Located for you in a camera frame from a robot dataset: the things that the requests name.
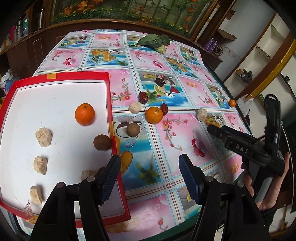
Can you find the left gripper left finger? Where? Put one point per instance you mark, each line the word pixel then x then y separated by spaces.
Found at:
pixel 108 178

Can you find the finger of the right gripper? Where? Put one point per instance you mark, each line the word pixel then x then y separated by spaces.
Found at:
pixel 223 133
pixel 242 136

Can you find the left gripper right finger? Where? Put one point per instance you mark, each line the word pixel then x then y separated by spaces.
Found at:
pixel 193 177

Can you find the beige cake chunk front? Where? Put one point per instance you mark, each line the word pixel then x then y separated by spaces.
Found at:
pixel 86 173

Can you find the brown round fruit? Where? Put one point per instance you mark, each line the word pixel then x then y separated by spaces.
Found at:
pixel 102 142
pixel 133 129

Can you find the beige cake cube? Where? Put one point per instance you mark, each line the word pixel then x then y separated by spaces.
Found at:
pixel 40 165

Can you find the large orange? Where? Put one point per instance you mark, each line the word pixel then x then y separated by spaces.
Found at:
pixel 85 114

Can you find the medium orange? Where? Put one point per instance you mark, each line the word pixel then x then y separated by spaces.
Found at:
pixel 154 115

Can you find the person right hand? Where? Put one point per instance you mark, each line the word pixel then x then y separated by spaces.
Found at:
pixel 271 196

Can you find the small orange far right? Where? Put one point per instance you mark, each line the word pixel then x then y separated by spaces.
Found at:
pixel 232 103

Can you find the white plastic bag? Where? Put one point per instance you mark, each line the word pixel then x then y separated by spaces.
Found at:
pixel 244 103

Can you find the dark red date near orange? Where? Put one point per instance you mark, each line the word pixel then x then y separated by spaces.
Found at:
pixel 164 109

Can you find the red white tray box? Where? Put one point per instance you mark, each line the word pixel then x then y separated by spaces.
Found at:
pixel 49 101

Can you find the colourful fruit print tablecloth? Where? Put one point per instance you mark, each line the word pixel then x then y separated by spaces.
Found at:
pixel 157 198

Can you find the beige cake chunk small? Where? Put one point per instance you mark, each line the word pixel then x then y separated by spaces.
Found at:
pixel 135 107

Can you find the dark red date far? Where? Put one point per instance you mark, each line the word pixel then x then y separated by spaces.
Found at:
pixel 160 82

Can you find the dark red date left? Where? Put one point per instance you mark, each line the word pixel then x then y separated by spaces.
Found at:
pixel 143 97

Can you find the purple bottles on shelf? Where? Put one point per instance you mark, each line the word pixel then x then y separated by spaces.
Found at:
pixel 211 45

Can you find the green leafy vegetable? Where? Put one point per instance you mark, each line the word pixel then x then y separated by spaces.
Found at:
pixel 158 43

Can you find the glass plant display cabinet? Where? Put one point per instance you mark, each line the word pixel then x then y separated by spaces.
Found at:
pixel 178 16

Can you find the bottles on left counter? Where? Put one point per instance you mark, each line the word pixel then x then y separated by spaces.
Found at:
pixel 20 29

